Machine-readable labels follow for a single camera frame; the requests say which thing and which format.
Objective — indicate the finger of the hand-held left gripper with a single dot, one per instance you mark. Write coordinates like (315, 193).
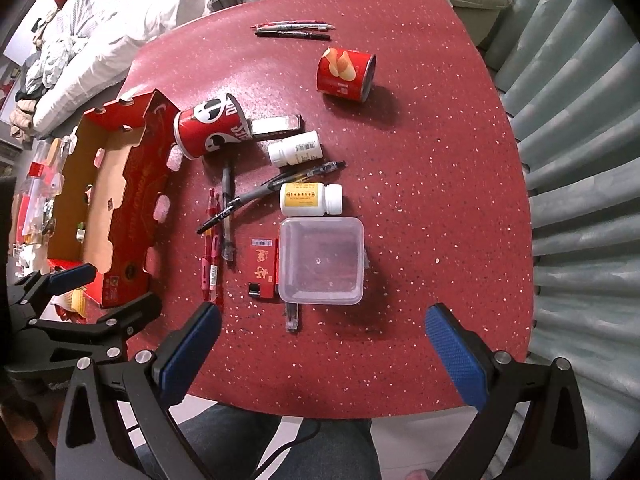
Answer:
(75, 276)
(127, 317)

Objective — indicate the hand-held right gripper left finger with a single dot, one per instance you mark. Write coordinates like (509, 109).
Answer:
(192, 342)

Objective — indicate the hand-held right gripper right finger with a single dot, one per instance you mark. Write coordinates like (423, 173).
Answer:
(457, 355)

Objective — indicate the red gel pen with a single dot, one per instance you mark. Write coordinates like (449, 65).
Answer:
(209, 270)
(219, 290)

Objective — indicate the patterned card box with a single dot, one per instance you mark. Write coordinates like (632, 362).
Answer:
(255, 288)

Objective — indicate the clear gel pen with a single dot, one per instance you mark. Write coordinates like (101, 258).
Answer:
(292, 317)

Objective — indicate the red cardboard box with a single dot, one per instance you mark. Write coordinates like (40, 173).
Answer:
(135, 185)

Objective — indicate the black pen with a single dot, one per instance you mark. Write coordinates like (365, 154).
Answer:
(295, 34)
(220, 219)

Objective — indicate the clear plastic container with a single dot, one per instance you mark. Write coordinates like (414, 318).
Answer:
(320, 260)

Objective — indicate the grey grip gel pen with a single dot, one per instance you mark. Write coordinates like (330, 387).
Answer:
(228, 185)
(320, 169)

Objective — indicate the plain white plastic bottle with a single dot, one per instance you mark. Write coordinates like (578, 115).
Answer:
(295, 149)

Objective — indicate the short red chip can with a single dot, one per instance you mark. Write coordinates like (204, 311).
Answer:
(342, 77)

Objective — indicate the glass jar cork lid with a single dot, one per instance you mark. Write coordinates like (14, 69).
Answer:
(53, 152)

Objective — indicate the person's blue jeans leg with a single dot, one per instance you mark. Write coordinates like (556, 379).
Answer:
(325, 450)

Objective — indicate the pile of clothes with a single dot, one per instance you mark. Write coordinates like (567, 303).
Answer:
(30, 110)

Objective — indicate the tall red chip can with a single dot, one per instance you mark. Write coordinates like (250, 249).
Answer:
(210, 130)

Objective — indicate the grey-green curtain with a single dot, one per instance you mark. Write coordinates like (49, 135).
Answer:
(575, 160)

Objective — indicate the silver foil packet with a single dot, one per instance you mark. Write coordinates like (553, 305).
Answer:
(275, 127)

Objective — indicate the bed with white duvet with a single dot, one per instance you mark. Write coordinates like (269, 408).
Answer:
(125, 10)

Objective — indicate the thin red pen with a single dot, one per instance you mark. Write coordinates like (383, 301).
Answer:
(265, 25)

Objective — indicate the white patterned pen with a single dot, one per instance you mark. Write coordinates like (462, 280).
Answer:
(315, 25)

